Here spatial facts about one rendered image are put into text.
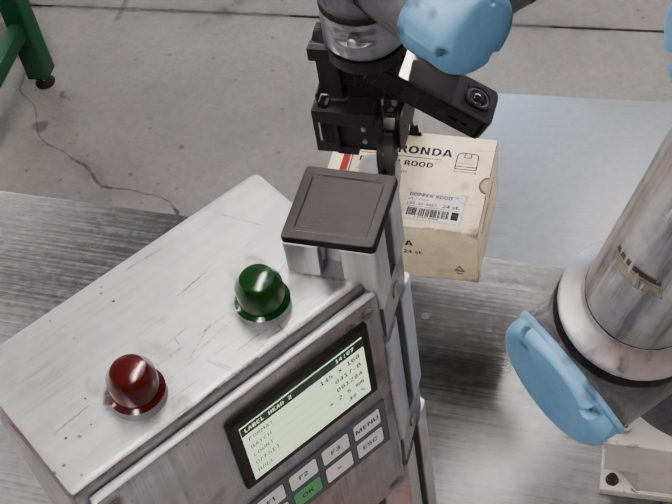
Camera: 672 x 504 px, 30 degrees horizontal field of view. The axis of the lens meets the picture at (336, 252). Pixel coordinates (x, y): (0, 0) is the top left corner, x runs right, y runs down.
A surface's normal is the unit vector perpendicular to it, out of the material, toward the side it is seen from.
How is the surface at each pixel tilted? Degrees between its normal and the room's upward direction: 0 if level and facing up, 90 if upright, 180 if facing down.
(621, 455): 90
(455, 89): 30
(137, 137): 0
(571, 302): 35
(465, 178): 1
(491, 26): 90
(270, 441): 90
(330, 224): 0
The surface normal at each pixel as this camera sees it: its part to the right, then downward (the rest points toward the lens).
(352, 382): 0.63, 0.55
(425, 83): 0.38, -0.49
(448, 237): -0.23, 0.77
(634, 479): -0.83, 0.49
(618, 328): -0.62, 0.66
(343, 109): -0.12, -0.63
